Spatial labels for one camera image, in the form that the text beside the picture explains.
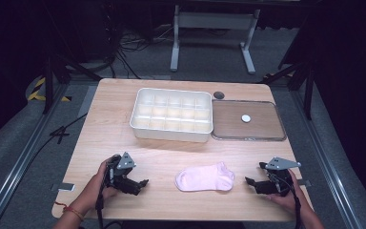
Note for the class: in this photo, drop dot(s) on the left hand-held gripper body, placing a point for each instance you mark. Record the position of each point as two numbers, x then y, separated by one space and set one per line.
120 173

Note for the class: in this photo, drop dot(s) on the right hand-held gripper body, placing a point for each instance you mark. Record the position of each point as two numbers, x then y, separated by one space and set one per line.
279 178

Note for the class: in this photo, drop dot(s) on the pink sock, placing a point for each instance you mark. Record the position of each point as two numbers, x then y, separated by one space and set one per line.
205 178

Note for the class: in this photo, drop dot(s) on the white divided storage box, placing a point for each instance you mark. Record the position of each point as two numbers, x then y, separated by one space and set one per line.
171 115

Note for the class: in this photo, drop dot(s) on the person's right hand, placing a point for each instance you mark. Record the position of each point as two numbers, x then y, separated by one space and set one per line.
287 200

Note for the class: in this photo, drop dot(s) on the person's left hand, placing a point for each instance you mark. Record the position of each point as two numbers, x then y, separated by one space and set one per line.
97 187

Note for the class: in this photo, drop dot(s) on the grey tape strip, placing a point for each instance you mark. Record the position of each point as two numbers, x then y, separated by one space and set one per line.
303 183
64 187

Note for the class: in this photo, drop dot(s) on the transparent lid with white knob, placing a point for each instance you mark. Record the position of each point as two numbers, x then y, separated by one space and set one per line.
257 127

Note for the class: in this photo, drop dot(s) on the black metal stand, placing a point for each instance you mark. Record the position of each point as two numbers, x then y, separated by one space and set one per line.
49 82
308 86

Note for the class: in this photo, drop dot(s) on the yellow black floor tape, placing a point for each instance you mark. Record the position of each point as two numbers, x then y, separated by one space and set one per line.
36 92

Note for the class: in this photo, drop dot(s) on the grey metal floor rail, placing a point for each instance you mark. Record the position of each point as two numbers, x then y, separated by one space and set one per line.
22 152
327 152

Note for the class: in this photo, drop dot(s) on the white metal desk frame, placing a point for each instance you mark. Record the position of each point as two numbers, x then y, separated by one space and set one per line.
216 20

